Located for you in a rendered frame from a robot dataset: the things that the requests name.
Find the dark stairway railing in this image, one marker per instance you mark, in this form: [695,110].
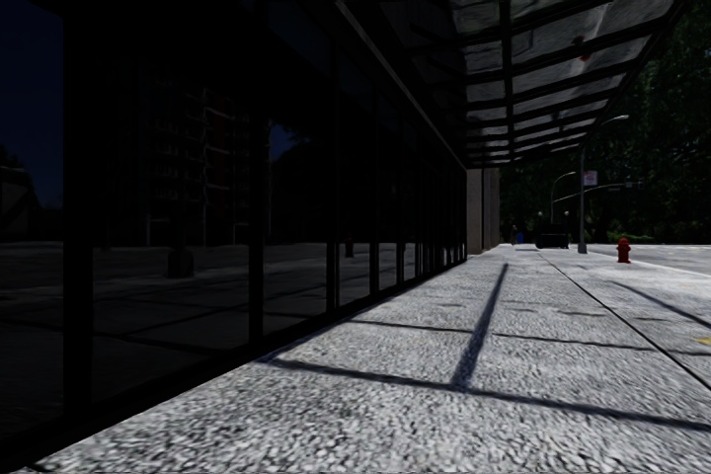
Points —
[552,239]

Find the red fire hydrant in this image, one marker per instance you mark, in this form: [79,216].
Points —
[623,251]

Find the dark glass building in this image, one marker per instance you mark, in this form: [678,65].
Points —
[213,178]

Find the grey street lamp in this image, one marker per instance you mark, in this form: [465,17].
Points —
[551,204]
[582,207]

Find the person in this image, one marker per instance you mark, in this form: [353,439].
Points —
[513,234]

